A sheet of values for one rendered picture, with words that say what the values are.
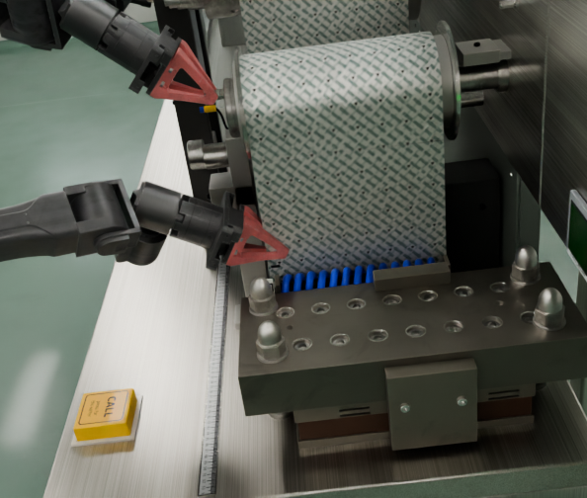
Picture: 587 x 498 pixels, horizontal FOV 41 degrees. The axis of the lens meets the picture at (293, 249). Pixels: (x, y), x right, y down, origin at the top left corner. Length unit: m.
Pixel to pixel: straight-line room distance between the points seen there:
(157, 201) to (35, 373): 1.87
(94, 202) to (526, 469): 0.59
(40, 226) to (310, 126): 0.34
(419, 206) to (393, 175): 0.06
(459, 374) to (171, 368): 0.44
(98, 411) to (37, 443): 1.47
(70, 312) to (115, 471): 2.07
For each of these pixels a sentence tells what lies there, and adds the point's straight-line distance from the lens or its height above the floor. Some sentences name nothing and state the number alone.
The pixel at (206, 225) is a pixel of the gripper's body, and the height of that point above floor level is 1.13.
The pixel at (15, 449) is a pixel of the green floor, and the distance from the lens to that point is 2.55.
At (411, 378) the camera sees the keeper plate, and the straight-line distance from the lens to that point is 0.90.
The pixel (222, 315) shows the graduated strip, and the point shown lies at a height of 0.90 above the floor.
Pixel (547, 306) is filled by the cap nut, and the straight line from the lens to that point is 0.93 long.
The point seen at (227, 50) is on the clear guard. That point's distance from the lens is 2.01.
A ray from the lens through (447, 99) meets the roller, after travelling 0.98.
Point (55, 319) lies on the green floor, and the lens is 3.05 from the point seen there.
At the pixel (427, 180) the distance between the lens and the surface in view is 1.01.
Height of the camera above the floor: 1.60
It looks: 30 degrees down
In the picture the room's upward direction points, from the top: 8 degrees counter-clockwise
